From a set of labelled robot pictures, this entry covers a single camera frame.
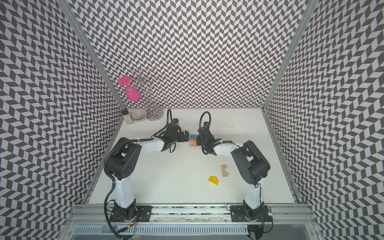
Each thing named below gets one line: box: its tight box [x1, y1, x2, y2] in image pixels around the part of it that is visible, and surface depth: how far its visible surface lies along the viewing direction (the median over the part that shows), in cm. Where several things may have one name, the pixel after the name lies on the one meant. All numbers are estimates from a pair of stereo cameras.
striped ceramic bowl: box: [131, 109, 147, 122], surface depth 114 cm
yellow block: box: [208, 176, 220, 186], surface depth 85 cm
